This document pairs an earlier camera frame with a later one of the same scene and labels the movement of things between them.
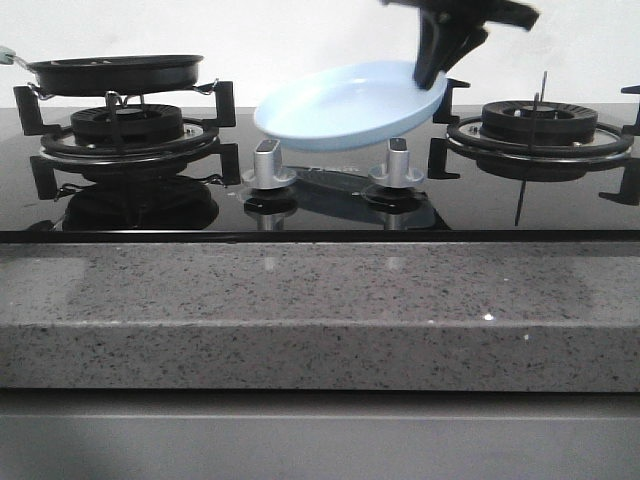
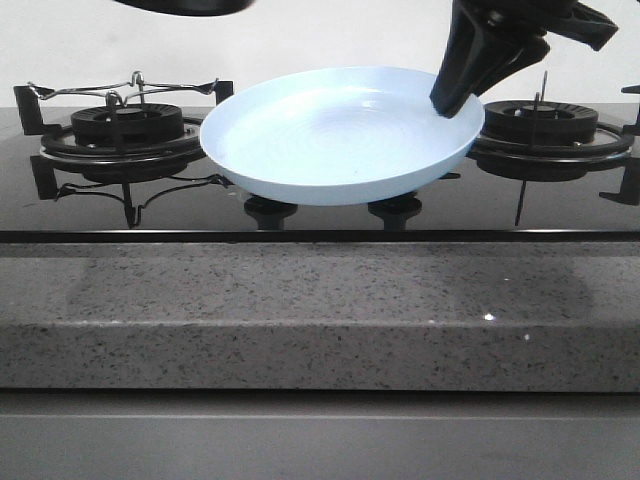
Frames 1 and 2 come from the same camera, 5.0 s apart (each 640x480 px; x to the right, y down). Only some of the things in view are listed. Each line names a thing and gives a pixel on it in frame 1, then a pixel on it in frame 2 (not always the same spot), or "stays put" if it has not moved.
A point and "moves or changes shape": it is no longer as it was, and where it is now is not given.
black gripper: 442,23 → 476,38
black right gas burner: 538,120 stays put
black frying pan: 116,74 → 192,7
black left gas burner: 126,124 stays put
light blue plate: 348,106 moves or changes shape
